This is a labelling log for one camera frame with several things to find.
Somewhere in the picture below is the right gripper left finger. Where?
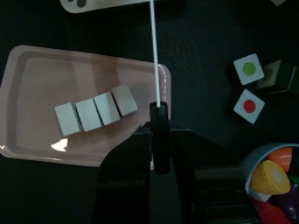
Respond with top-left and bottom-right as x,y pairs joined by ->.
90,122 -> 154,224

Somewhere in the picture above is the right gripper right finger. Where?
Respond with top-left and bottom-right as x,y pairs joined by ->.
170,121 -> 245,224

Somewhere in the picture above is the colourful toy cluster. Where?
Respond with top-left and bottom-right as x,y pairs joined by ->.
241,142 -> 299,224

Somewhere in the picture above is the white cube with red dot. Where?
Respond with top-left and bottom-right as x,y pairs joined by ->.
233,88 -> 267,125

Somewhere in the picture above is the yellow toy corn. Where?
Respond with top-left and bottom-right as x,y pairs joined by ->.
250,159 -> 293,196

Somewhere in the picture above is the white rectangular block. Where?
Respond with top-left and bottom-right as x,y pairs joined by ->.
93,91 -> 123,127
74,97 -> 105,132
110,83 -> 139,117
52,101 -> 85,137

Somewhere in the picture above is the white toy food piece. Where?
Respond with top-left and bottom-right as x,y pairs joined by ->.
249,187 -> 273,203

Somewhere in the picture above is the orange toy food piece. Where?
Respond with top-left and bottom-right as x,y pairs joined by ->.
266,146 -> 295,173

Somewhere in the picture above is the red toy food piece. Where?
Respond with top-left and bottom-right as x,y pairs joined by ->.
251,198 -> 291,224

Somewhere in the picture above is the purple toy eggplant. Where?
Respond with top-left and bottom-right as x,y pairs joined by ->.
273,183 -> 299,224

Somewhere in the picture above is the white cube with green dot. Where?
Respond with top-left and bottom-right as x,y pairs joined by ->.
233,52 -> 267,87

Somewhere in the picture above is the dark green cube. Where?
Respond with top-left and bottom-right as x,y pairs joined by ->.
257,59 -> 299,95

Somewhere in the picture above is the pink plastic tray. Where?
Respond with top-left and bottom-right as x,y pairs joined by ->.
0,44 -> 174,168

